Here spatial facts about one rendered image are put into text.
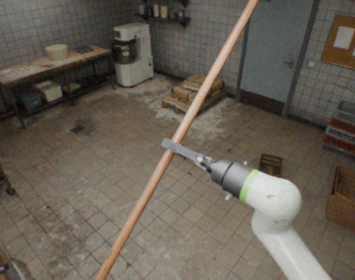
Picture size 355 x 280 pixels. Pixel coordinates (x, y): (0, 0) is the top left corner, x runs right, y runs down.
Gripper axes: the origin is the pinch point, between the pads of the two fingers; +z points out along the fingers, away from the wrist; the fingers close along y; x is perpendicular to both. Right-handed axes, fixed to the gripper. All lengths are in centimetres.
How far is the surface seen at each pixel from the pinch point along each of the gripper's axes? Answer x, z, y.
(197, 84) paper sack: 141, 204, 302
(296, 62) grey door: 243, 63, 324
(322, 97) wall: 212, 6, 363
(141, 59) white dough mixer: 166, 388, 320
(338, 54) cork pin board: 260, 3, 304
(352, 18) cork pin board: 294, 1, 265
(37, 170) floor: -113, 282, 156
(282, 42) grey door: 261, 94, 304
